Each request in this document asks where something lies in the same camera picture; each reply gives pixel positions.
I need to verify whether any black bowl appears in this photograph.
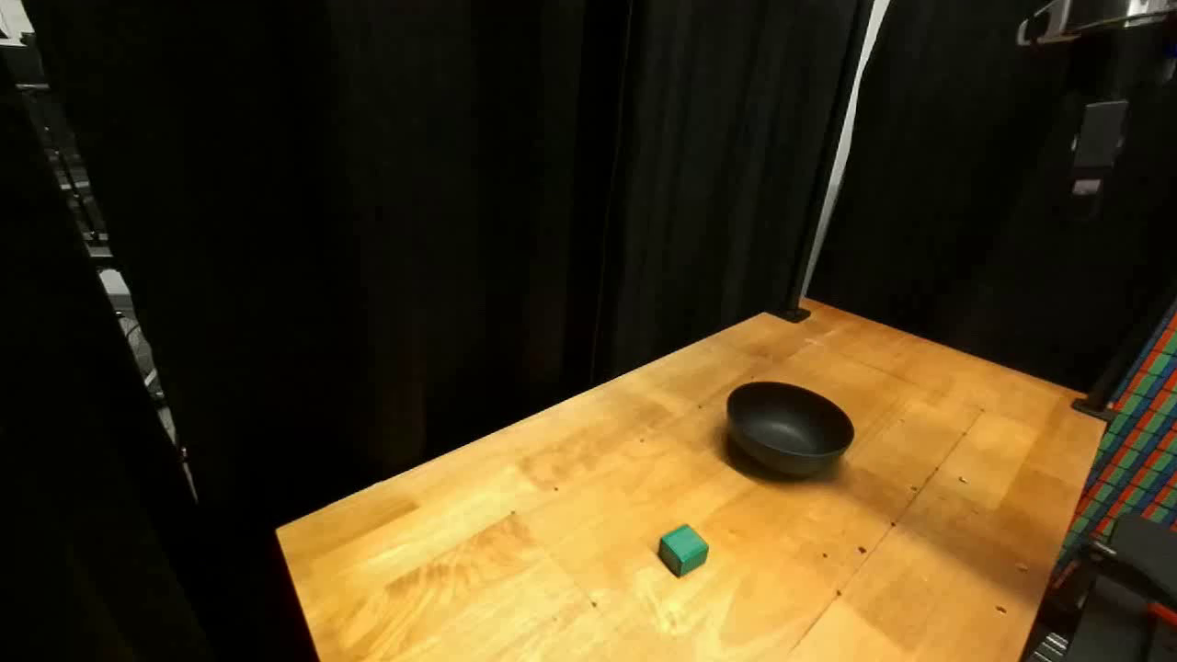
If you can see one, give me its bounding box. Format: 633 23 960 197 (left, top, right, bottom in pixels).
726 378 857 480

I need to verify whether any green cube block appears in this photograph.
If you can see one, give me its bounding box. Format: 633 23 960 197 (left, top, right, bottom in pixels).
654 521 713 582

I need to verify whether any black curtain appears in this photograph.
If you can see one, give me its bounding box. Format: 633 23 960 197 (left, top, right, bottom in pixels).
0 0 1177 662

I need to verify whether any white vertical pole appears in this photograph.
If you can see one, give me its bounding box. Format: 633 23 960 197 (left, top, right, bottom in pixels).
791 0 895 311

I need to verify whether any colourful checkered cloth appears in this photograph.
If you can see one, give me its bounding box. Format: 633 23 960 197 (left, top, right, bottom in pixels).
1060 301 1177 566

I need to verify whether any black camera stand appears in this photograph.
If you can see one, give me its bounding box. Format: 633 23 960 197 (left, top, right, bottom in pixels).
1023 512 1177 662

